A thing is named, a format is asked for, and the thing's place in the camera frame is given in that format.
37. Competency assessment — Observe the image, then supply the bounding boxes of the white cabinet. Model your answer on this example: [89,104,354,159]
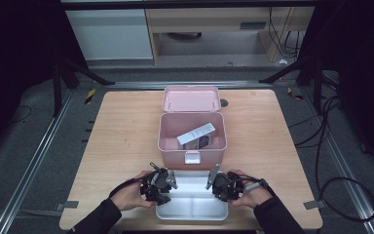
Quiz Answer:
[64,8,154,61]

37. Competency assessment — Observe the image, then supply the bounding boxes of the grey metal bracket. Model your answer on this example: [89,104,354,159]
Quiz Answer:
[303,199,326,211]
[55,200,80,212]

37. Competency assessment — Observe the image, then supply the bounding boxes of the person's left hand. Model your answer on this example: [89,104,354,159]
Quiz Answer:
[118,171,159,213]

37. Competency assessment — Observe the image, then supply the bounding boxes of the left hand-held gripper cable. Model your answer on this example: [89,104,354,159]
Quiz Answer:
[108,175,152,199]

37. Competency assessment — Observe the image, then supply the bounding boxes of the black metal stand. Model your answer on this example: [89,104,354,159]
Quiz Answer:
[51,58,117,118]
[258,54,326,115]

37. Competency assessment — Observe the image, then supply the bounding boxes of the person's right hand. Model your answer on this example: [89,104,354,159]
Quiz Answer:
[228,169,274,210]

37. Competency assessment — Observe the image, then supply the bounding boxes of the hand-held gripper cable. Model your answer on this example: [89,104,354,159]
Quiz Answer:
[235,175,278,198]
[108,175,152,199]

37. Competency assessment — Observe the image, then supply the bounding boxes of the pink storage box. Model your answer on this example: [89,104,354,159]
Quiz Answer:
[157,85,229,171]

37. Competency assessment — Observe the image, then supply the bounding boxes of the yellow black tape strip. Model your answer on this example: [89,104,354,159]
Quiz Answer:
[84,88,97,105]

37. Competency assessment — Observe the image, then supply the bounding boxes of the long black floor cable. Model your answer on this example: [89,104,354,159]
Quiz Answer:
[287,95,374,224]

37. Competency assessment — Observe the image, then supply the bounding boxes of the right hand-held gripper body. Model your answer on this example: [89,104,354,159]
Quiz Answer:
[206,163,244,202]

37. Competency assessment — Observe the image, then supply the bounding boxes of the black cables under desk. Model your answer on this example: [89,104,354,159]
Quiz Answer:
[267,6,307,59]

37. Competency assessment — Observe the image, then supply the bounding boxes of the white divided tray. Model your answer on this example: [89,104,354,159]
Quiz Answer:
[155,169,230,222]

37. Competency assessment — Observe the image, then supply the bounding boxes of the thin black floor cable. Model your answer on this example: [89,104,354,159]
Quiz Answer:
[10,104,33,125]

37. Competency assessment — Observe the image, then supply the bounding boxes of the white medicine carton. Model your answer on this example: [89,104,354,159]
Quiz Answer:
[176,122,217,151]

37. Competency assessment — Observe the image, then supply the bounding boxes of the right hand-held gripper cable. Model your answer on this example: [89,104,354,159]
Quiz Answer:
[235,175,278,198]

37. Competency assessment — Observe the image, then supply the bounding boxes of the aluminium floor rail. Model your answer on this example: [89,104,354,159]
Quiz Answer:
[0,89,76,234]
[304,90,374,234]

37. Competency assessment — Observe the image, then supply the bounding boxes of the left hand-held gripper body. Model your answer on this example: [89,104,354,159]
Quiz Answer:
[138,162,179,203]

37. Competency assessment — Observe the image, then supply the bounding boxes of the light wooden desk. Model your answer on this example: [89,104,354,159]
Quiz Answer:
[144,6,317,64]

